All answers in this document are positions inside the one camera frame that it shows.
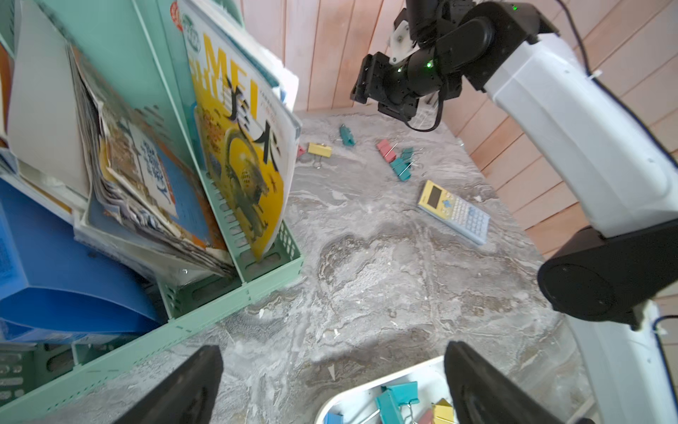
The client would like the stack of magazines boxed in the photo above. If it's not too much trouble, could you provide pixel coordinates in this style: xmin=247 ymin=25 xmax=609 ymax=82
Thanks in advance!
xmin=7 ymin=0 xmax=237 ymax=287

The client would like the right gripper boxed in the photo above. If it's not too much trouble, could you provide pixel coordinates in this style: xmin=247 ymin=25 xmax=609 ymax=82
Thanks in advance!
xmin=351 ymin=51 xmax=461 ymax=122

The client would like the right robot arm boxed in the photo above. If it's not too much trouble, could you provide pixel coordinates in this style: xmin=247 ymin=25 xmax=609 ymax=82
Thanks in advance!
xmin=351 ymin=1 xmax=677 ymax=423

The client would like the blue file folder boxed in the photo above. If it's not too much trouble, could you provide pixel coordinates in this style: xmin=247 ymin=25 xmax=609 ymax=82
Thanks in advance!
xmin=1 ymin=182 xmax=162 ymax=344

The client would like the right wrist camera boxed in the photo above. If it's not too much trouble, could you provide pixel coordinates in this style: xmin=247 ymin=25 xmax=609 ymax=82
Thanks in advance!
xmin=388 ymin=20 xmax=420 ymax=65

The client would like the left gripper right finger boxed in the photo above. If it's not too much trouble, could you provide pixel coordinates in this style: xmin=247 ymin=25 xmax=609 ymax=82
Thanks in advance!
xmin=444 ymin=341 xmax=560 ymax=424

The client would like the teal binder clip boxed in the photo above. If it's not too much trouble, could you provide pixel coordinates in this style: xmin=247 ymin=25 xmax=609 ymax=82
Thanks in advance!
xmin=339 ymin=125 xmax=356 ymax=147
xmin=375 ymin=382 xmax=420 ymax=424
xmin=390 ymin=148 xmax=423 ymax=182

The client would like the green file organizer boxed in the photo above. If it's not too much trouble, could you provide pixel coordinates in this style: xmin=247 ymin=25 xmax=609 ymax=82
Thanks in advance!
xmin=1 ymin=1 xmax=303 ymax=423

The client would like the yellow blue calculator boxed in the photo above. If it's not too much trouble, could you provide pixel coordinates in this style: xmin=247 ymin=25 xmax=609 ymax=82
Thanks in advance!
xmin=418 ymin=180 xmax=490 ymax=246

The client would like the yellow binder clip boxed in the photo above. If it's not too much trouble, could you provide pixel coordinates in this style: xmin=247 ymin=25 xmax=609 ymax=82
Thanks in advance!
xmin=307 ymin=142 xmax=332 ymax=169

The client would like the yellow art book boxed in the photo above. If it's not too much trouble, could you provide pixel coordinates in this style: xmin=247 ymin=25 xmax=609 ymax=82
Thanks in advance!
xmin=178 ymin=1 xmax=301 ymax=260

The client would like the white plastic storage box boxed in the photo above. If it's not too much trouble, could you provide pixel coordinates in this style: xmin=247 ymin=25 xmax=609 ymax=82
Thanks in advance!
xmin=315 ymin=356 xmax=459 ymax=423

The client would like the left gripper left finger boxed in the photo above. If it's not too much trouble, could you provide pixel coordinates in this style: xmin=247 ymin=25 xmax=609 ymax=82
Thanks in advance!
xmin=117 ymin=346 xmax=224 ymax=424

